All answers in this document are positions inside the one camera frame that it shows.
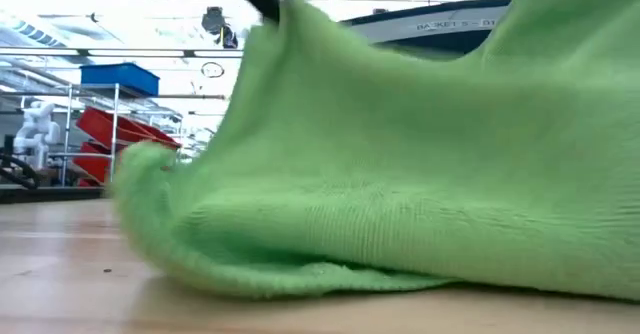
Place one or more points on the grey overhead rail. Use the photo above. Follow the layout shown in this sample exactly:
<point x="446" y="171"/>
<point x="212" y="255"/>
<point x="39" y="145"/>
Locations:
<point x="125" y="51"/>

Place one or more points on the blue plastic bin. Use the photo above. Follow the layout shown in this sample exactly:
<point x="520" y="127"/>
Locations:
<point x="120" y="79"/>

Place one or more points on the green towel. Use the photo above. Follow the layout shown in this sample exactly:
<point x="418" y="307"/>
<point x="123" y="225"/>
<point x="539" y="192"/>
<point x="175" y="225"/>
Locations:
<point x="375" y="174"/>

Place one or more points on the black metal table frame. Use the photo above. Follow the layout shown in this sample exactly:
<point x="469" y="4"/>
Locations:
<point x="50" y="194"/>

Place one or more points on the navy white striped fabric basket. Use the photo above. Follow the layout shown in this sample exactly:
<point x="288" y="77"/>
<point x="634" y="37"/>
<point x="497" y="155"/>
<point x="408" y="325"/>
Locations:
<point x="400" y="31"/>

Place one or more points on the white robot figure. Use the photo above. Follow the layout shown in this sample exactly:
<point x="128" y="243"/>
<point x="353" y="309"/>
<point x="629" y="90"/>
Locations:
<point x="37" y="124"/>

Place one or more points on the red plastic bin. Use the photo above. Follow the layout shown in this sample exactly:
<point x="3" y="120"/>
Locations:
<point x="100" y="124"/>
<point x="92" y="166"/>
<point x="160" y="136"/>

